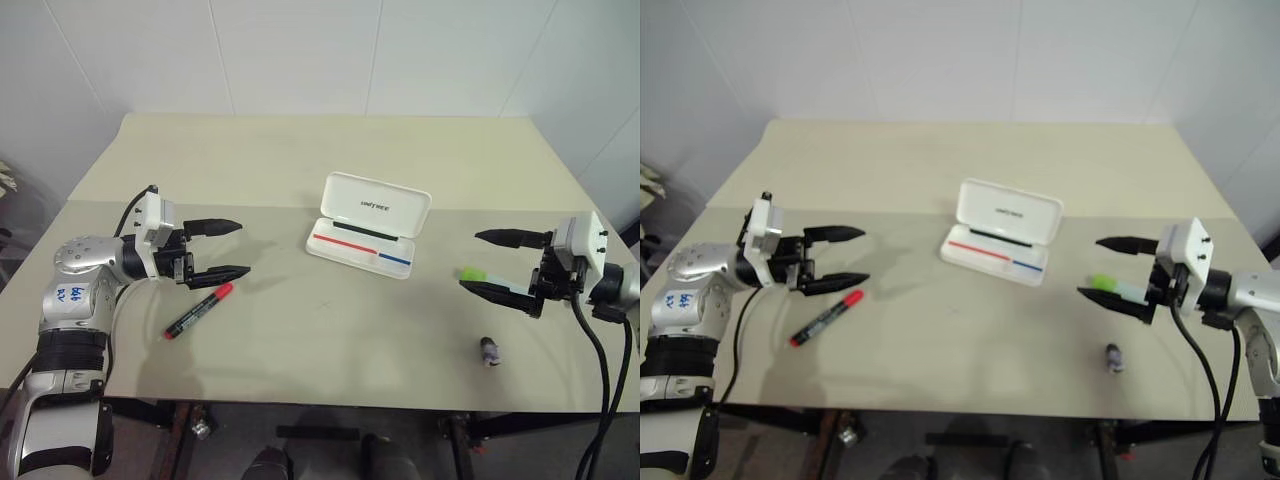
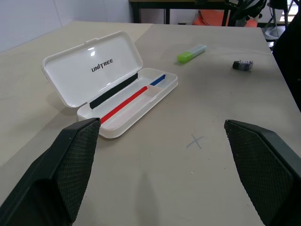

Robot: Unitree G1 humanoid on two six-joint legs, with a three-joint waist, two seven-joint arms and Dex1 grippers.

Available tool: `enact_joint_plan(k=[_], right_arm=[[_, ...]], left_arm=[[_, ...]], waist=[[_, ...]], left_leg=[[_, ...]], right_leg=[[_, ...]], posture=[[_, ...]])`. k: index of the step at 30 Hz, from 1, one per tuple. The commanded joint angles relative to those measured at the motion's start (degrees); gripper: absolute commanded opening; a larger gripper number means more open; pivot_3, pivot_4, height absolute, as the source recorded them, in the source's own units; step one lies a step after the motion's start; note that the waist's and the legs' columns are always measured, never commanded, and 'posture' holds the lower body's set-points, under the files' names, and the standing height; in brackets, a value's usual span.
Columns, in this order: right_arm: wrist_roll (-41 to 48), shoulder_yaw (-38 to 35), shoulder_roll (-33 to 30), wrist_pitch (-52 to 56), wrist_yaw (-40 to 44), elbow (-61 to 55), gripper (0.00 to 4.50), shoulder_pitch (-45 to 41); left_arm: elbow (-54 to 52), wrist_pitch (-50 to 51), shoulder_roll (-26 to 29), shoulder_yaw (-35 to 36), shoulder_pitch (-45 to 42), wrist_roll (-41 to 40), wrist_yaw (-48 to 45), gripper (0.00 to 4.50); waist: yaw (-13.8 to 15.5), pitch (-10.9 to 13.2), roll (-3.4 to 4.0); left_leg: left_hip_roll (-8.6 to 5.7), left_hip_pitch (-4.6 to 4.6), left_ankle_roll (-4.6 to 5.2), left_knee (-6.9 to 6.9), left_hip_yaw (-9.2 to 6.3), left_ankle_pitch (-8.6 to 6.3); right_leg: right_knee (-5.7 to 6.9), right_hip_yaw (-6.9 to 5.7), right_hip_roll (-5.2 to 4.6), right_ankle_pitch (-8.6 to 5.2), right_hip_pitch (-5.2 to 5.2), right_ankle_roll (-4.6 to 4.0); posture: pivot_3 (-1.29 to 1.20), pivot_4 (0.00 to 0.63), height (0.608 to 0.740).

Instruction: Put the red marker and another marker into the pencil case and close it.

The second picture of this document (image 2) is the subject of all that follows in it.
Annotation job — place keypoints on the red strip marker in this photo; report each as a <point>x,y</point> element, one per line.
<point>123,104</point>

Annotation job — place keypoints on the orange object on floor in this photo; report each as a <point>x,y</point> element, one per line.
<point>211,18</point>

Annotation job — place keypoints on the blue strip marker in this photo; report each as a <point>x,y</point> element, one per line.
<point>158,80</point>

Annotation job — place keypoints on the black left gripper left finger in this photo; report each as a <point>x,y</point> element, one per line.
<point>58,174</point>

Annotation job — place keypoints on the green highlighter pen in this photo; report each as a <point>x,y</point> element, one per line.
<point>191,54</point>

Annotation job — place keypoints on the white plastic pencil case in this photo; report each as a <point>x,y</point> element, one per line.
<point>103,82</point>

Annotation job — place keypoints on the black office chair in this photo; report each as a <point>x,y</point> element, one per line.
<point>285,61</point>

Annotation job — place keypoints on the dark framed background table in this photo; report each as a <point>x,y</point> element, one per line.
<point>178,5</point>

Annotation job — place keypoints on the black strip marker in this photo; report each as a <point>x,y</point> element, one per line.
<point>114,91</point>

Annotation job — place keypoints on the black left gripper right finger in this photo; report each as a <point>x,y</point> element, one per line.
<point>263,169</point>

